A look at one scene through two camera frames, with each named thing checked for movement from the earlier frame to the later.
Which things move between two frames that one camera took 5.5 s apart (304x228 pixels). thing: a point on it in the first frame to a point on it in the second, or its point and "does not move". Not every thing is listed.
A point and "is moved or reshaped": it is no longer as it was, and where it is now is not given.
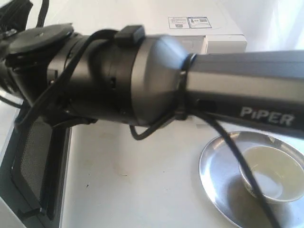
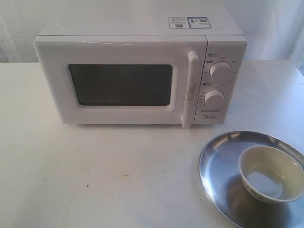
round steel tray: [221, 176] does not move
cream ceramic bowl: [279, 175] does not move
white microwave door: [34, 173] is moved or reshaped
